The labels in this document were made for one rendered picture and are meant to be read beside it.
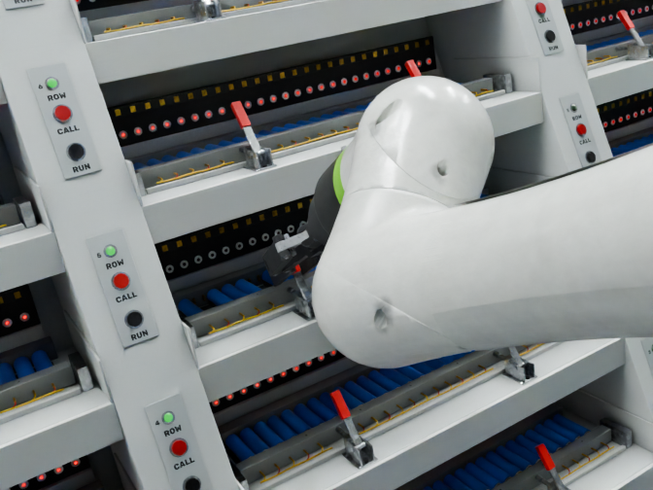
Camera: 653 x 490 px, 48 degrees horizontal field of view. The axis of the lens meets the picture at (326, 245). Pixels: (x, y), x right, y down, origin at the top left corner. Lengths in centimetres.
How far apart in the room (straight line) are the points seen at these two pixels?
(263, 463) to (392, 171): 50
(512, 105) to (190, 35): 46
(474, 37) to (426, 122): 68
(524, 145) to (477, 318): 77
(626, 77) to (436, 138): 75
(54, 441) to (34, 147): 30
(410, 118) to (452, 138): 3
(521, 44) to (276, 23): 38
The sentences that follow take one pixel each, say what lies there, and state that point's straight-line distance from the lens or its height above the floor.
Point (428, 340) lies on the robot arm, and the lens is 46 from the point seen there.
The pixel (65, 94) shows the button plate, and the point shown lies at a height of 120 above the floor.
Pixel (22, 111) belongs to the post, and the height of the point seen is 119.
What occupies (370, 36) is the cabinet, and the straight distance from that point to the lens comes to 124.
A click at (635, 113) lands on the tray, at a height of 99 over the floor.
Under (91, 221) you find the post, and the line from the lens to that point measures 81.
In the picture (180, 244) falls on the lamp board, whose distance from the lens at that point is 99.
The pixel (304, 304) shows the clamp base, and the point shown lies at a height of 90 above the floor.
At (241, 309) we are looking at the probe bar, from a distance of 91.
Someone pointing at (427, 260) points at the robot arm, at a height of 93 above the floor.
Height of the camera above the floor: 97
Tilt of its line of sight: 1 degrees down
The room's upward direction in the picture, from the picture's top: 19 degrees counter-clockwise
